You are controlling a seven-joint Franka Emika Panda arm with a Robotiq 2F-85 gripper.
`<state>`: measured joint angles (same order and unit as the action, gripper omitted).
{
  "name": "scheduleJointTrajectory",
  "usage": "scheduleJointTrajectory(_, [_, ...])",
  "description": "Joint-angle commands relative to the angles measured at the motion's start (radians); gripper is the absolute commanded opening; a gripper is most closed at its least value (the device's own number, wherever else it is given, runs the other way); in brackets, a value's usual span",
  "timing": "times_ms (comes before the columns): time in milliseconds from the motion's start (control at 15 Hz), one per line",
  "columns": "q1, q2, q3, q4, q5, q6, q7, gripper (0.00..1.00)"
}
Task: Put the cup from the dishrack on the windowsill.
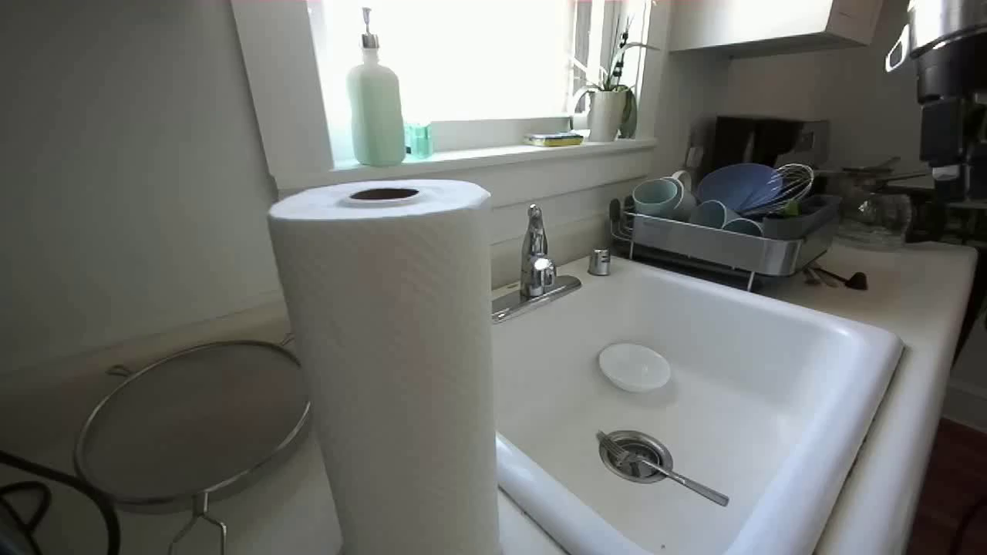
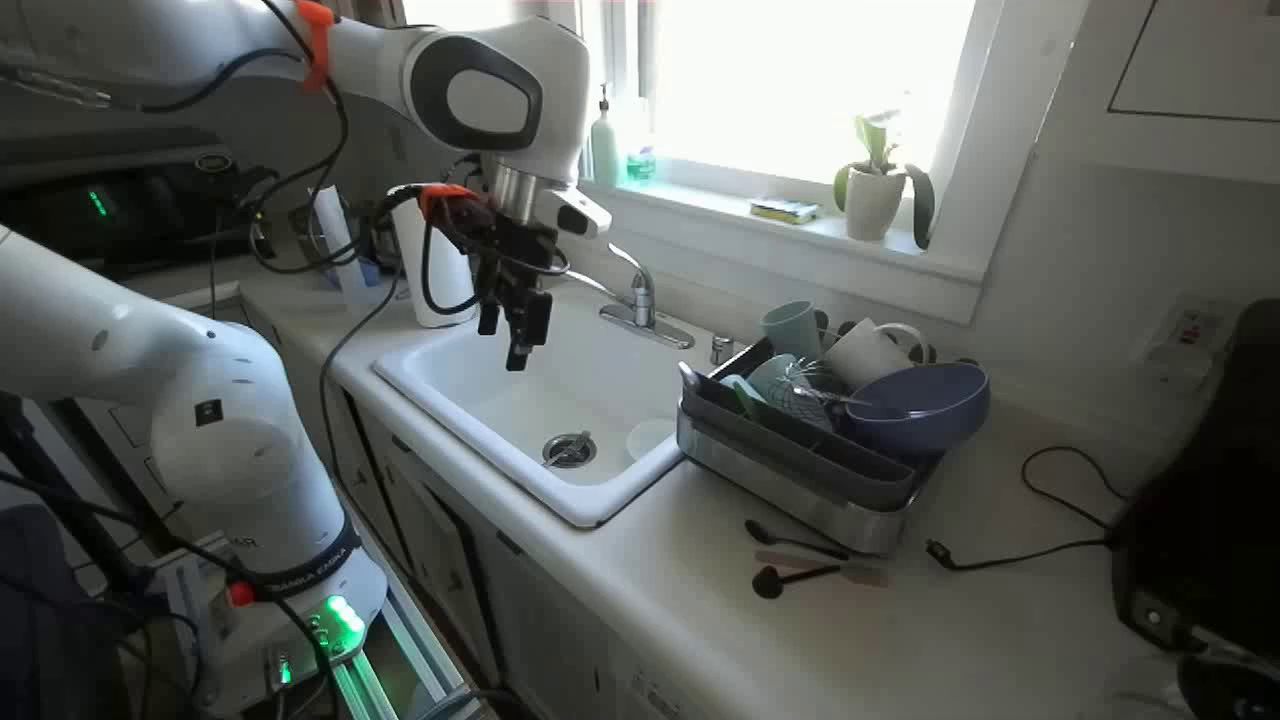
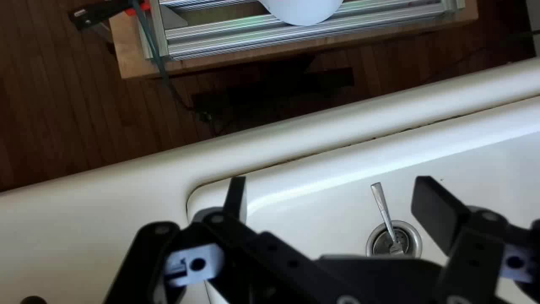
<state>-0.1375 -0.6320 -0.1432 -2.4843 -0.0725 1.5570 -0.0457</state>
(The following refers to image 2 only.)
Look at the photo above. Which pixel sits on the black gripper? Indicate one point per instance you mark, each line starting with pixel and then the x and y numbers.
pixel 512 245

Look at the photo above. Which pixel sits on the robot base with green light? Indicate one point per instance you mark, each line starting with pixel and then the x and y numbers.
pixel 340 653

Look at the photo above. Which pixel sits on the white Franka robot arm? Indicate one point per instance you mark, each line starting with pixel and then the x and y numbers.
pixel 201 403

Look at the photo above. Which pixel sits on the white kitchen sink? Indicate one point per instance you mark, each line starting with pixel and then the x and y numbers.
pixel 561 384

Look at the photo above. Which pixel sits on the chrome faucet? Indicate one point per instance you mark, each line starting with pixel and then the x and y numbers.
pixel 639 295

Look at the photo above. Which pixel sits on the metal sink drain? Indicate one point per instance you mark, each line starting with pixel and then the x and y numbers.
pixel 571 448

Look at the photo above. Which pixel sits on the white upright tube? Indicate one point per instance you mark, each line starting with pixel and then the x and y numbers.
pixel 334 241

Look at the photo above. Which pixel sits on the green soap bottle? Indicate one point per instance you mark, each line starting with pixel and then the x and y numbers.
pixel 604 146

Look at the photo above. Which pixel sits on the white base cabinet doors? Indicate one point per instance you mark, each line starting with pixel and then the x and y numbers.
pixel 440 547

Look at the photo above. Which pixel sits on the green glass container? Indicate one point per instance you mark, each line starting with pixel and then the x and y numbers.
pixel 780 384

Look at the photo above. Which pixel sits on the grey dish rack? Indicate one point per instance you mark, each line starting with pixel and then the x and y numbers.
pixel 787 464

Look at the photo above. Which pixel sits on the white ceramic mug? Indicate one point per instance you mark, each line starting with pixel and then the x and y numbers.
pixel 870 352

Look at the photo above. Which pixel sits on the black round-headed spoon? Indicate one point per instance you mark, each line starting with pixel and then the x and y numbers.
pixel 780 576

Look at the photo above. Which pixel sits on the potted plant in white pot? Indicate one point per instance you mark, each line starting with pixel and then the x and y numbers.
pixel 879 194

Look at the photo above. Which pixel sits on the blue bowl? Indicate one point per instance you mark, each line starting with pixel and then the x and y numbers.
pixel 919 405

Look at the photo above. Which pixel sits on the black countertop appliance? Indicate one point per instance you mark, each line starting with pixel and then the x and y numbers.
pixel 1204 521

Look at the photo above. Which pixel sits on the white wall outlet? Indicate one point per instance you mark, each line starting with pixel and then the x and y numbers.
pixel 1184 336

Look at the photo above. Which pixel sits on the white wall cabinet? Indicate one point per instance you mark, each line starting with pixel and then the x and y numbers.
pixel 1184 72

